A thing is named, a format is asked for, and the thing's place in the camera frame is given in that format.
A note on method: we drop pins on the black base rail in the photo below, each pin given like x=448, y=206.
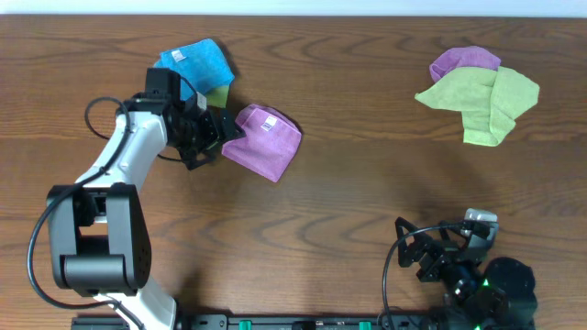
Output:
x=400, y=322

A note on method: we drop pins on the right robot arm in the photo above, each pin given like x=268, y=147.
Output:
x=500, y=297

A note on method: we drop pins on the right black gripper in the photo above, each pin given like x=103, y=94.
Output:
x=441, y=254

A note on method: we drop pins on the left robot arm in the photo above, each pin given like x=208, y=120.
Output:
x=99, y=241

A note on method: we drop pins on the green folded cloth under blue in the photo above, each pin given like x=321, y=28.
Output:
x=218, y=96

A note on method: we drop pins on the green crumpled cloth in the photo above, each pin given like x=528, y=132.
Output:
x=489, y=101

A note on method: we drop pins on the purple microfiber cloth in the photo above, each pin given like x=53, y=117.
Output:
x=270, y=143

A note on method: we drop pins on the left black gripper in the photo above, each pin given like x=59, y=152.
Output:
x=207, y=136

